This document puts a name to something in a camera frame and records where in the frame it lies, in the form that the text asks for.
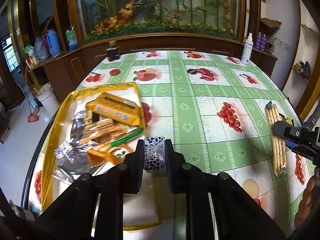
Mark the white plastic bucket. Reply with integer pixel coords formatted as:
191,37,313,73
37,83,60,114

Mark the artificial flower display case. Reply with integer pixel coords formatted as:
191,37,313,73
69,0,246,43

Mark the purple bottle pair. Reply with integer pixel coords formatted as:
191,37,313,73
255,32,267,52

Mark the red broom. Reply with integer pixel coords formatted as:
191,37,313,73
23,67,40,123

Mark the orange long biscuit pack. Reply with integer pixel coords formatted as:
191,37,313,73
86,92,141,126

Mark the person's right hand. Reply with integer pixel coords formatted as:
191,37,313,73
294,176,315,229

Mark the silver foil snack wrapper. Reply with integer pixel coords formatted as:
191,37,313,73
52,118,100,185

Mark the white spray bottle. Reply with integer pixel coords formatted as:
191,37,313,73
241,33,253,64

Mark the yellow snack tray box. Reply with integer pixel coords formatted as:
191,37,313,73
40,81,161,230

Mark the blue thermos jug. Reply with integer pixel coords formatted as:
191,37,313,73
46,29,62,57

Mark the small dark glass jar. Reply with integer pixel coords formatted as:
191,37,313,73
106,40,120,61

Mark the white blue-patterned candy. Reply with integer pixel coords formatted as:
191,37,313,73
144,137,165,173

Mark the green fruit-pattern tablecloth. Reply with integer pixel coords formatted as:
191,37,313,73
27,49,316,238

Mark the large orange biscuit pack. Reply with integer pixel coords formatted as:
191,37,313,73
80,109,138,144

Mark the grey thermos jug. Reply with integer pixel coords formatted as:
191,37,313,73
34,37,50,62

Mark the yellow Weidan cracker pack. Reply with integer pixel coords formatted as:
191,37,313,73
265,101,286,180

